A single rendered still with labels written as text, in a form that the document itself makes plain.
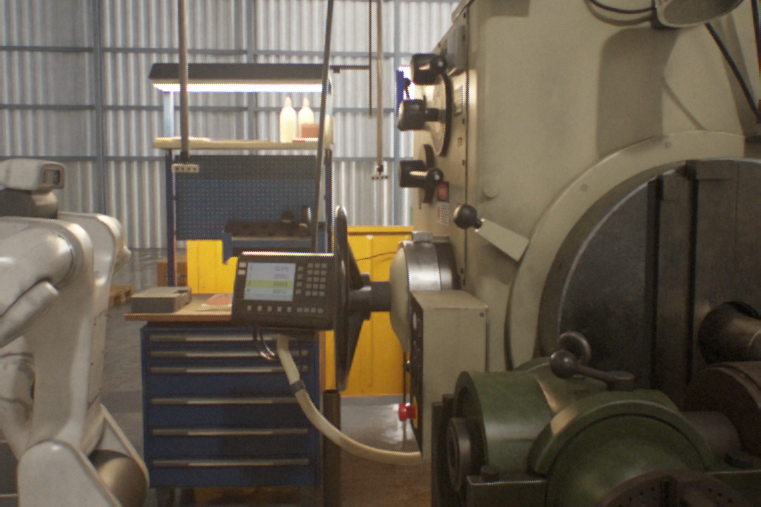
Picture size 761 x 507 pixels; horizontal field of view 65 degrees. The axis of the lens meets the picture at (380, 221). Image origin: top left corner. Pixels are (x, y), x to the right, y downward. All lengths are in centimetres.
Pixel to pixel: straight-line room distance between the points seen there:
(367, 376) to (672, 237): 314
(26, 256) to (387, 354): 326
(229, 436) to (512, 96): 222
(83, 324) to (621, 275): 84
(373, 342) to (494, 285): 292
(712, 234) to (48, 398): 106
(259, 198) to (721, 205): 246
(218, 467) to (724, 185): 244
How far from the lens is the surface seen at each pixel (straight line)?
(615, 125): 112
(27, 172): 105
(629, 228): 101
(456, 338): 96
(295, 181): 314
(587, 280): 99
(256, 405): 285
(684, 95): 118
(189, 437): 296
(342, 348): 110
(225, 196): 320
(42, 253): 88
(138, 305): 287
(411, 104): 129
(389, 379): 402
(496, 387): 71
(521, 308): 105
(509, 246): 101
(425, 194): 144
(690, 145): 115
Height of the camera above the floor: 152
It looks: 4 degrees down
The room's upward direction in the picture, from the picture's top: straight up
